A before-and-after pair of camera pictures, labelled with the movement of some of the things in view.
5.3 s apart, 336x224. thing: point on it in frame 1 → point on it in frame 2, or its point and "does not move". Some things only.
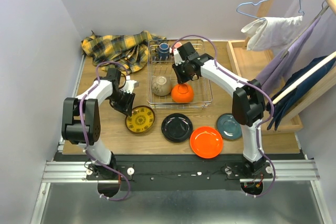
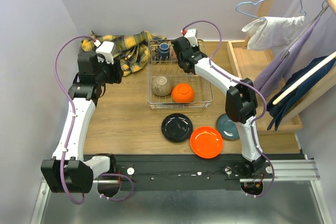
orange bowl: x=182 y=93 does not move
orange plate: x=206 y=142 does not move
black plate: x=177 y=127 does not move
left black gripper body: x=126 y=103 → x=115 y=70
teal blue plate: x=228 y=127 does not move
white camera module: x=130 y=84 → x=106 y=49
